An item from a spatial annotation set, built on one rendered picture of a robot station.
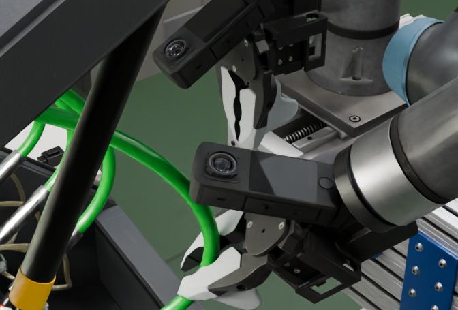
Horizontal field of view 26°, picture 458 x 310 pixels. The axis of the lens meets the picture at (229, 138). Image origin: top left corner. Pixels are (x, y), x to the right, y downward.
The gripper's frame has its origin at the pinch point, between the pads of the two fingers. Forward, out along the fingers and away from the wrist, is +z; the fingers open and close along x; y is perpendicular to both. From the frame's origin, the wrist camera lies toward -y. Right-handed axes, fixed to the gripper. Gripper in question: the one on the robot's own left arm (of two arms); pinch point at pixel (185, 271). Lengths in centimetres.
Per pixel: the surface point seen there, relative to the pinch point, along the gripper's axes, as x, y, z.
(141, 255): 25.9, 16.8, 31.9
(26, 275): -21.0, -23.9, -18.4
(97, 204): 15.0, -1.0, 15.2
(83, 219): 13.9, -1.1, 17.2
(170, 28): 218, 90, 144
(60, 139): 47, 7, 43
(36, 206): 17.9, -3.5, 23.9
